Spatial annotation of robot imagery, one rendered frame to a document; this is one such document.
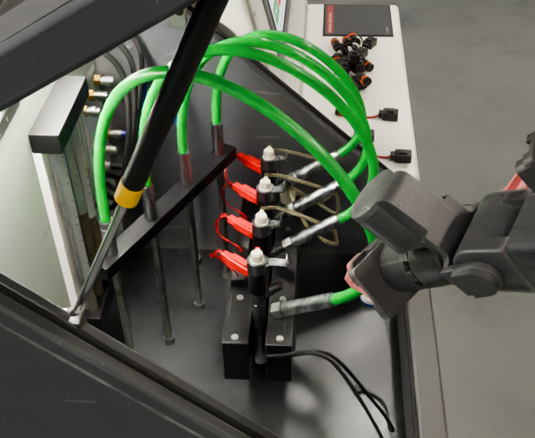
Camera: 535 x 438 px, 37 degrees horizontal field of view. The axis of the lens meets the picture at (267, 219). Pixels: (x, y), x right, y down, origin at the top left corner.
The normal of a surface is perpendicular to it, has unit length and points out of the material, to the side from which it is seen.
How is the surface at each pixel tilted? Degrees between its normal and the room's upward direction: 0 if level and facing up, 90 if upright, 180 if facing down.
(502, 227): 21
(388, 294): 45
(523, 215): 40
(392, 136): 0
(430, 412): 0
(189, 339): 0
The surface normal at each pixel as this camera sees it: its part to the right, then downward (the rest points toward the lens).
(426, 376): -0.02, -0.76
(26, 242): 1.00, 0.03
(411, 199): 0.34, -0.25
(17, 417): -0.07, 0.64
